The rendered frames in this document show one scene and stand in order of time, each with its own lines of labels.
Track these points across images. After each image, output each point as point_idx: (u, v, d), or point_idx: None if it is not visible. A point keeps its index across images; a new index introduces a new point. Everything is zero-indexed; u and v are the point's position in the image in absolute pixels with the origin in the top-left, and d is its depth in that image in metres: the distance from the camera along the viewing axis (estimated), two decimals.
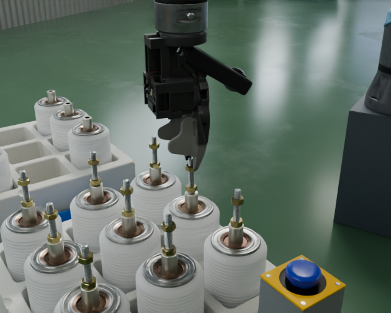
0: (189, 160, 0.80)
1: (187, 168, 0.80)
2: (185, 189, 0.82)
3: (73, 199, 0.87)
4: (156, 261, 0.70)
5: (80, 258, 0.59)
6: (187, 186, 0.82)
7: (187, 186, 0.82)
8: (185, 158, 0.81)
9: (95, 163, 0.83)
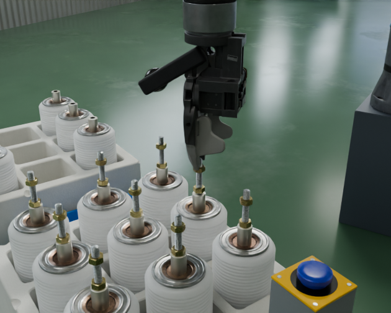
0: (202, 161, 0.80)
1: (203, 168, 0.80)
2: (202, 192, 0.81)
3: (80, 199, 0.87)
4: (164, 261, 0.70)
5: (90, 259, 0.59)
6: (202, 187, 0.81)
7: (202, 187, 0.81)
8: (198, 167, 0.78)
9: (102, 164, 0.82)
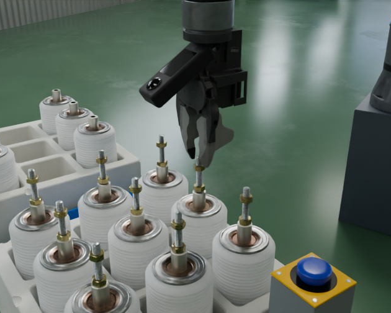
0: (198, 158, 0.81)
1: None
2: (203, 185, 0.83)
3: (80, 197, 0.87)
4: (165, 258, 0.70)
5: (91, 255, 0.59)
6: None
7: None
8: (206, 164, 0.79)
9: (103, 162, 0.83)
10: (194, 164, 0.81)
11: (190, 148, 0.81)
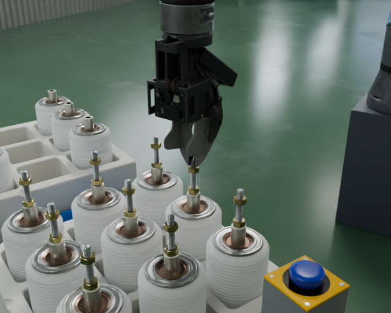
0: (190, 161, 0.79)
1: (188, 169, 0.80)
2: (187, 189, 0.82)
3: (74, 199, 0.87)
4: (157, 261, 0.70)
5: (82, 258, 0.59)
6: (188, 187, 0.82)
7: (188, 187, 0.82)
8: (188, 163, 0.80)
9: (96, 163, 0.82)
10: (195, 168, 0.79)
11: None
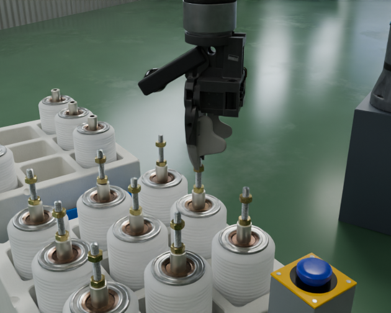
0: (200, 161, 0.80)
1: (202, 169, 0.80)
2: (198, 192, 0.81)
3: (79, 197, 0.87)
4: (164, 259, 0.70)
5: (89, 256, 0.59)
6: (200, 187, 0.81)
7: (200, 187, 0.81)
8: (199, 167, 0.78)
9: (102, 162, 0.82)
10: (202, 164, 0.81)
11: None
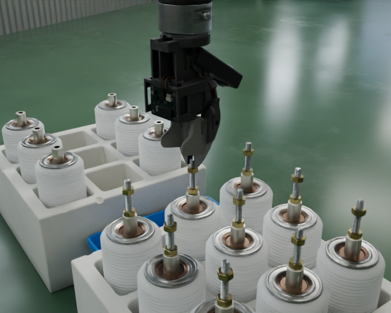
0: (297, 171, 0.77)
1: (295, 179, 0.77)
2: (290, 201, 0.79)
3: (167, 208, 0.84)
4: (277, 274, 0.67)
5: (221, 274, 0.56)
6: (293, 198, 0.79)
7: (292, 198, 0.79)
8: (187, 163, 0.80)
9: (195, 171, 0.80)
10: (302, 176, 0.77)
11: None
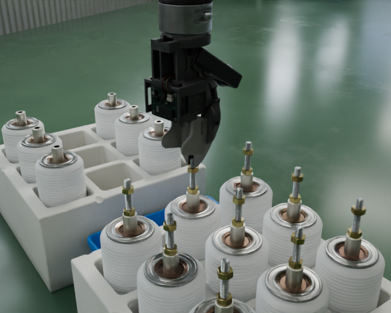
0: (297, 170, 0.77)
1: (295, 179, 0.77)
2: (290, 200, 0.79)
3: (167, 207, 0.84)
4: (277, 273, 0.67)
5: (221, 273, 0.56)
6: (293, 197, 0.79)
7: (292, 197, 0.79)
8: (188, 163, 0.80)
9: (196, 167, 0.81)
10: (302, 176, 0.77)
11: None
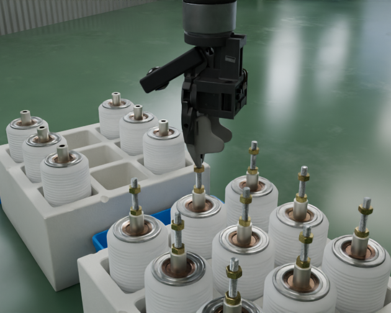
0: (303, 169, 0.77)
1: (301, 178, 0.77)
2: (296, 200, 0.79)
3: (173, 206, 0.84)
4: (284, 272, 0.67)
5: (229, 272, 0.56)
6: (299, 197, 0.79)
7: (298, 197, 0.79)
8: (200, 164, 0.79)
9: (196, 171, 0.80)
10: (308, 175, 0.77)
11: None
